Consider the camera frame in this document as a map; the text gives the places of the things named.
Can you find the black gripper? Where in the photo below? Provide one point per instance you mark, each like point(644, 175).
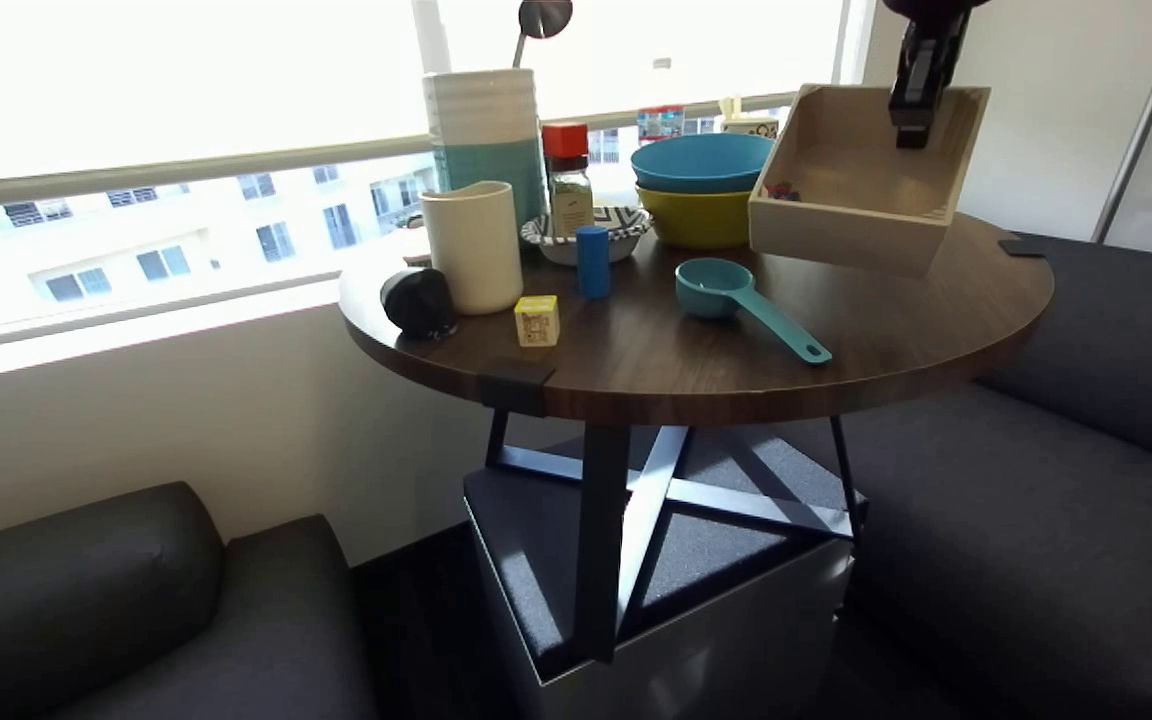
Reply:
point(935, 10)

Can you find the square wooden box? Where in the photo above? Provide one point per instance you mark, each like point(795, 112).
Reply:
point(842, 240)

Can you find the blue measuring cup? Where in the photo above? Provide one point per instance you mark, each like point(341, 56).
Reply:
point(714, 285)

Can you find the colourful beads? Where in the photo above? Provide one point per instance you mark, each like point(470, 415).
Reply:
point(783, 189)

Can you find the blue bowl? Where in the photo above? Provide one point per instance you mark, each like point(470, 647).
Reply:
point(701, 161)

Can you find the round wooden table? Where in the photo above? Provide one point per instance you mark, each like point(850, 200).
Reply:
point(896, 320)

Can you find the white roller window blind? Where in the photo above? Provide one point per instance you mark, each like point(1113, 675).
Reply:
point(681, 55)
point(179, 81)

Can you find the clear plastic water bottle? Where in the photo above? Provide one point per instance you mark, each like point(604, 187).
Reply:
point(660, 120)

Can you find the yellow-green bowl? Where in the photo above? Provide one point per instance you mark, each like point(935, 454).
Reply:
point(699, 221)

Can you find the patterned small bowl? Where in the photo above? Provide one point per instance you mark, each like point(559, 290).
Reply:
point(618, 240)

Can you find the red container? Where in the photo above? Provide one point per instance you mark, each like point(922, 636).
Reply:
point(565, 147)

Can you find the small cream jar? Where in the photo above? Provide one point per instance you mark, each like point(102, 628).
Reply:
point(574, 200)

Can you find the metal ladle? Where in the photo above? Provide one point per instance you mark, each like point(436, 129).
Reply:
point(546, 19)

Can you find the dark cup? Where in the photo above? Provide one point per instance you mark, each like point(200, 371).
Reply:
point(593, 267)

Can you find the white and teal utensil crock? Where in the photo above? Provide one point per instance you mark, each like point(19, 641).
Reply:
point(497, 147)

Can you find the yellow wooden cube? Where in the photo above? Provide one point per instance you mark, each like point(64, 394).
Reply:
point(537, 320)

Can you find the dark grey fabric sofa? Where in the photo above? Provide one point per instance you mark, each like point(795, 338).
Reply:
point(1070, 535)

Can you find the glass jar with contents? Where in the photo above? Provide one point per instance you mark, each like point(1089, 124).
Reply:
point(473, 255)

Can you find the black round object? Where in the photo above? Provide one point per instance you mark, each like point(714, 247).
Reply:
point(417, 307)

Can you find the dark leather armchair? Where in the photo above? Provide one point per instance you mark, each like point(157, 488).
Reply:
point(96, 602)

